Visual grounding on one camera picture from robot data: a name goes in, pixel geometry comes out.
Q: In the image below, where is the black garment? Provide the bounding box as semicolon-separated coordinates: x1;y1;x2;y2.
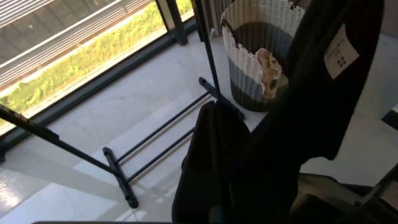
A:
214;0;385;224

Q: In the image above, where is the cream printed garment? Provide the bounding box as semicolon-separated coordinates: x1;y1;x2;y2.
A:
254;47;289;100

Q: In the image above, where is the brown curtain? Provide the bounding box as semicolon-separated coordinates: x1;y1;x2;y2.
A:
201;0;234;37

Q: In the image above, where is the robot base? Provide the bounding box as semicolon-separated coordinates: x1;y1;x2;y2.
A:
289;161;398;224

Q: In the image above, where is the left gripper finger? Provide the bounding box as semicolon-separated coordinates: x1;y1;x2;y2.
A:
172;101;223;224

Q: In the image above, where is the white laundry basket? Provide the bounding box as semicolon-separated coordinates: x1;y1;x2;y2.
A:
220;0;307;113

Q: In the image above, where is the black clothes rack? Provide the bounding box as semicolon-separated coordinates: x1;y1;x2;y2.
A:
0;0;246;209

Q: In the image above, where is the window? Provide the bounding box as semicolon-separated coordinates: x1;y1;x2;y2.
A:
0;0;200;164

